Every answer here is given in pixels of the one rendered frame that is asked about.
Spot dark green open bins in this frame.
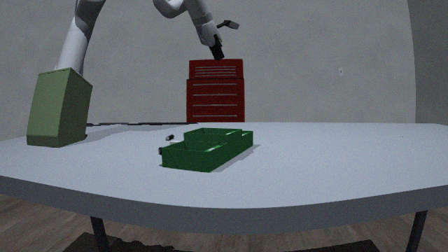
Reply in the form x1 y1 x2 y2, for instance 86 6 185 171
161 127 253 173

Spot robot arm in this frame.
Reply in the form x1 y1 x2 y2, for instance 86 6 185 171
54 0 239 75

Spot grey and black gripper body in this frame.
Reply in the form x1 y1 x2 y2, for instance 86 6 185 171
194 18 223 47

